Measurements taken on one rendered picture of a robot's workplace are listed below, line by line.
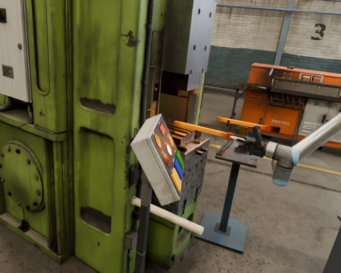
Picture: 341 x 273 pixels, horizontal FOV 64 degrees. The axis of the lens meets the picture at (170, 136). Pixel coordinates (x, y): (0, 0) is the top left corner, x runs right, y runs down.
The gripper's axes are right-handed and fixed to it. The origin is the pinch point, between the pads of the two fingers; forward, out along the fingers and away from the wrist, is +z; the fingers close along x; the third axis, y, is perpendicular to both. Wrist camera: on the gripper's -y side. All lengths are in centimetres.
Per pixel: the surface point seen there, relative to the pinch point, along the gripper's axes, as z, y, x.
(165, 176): 4, -1, -70
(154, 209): 24, 41, -39
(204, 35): 28, -52, 2
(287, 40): 93, -74, 748
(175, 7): 38, -64, -17
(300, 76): 1, -12, 353
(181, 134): 29.7, 6.0, -7.4
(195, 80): 27.5, -27.4, -3.2
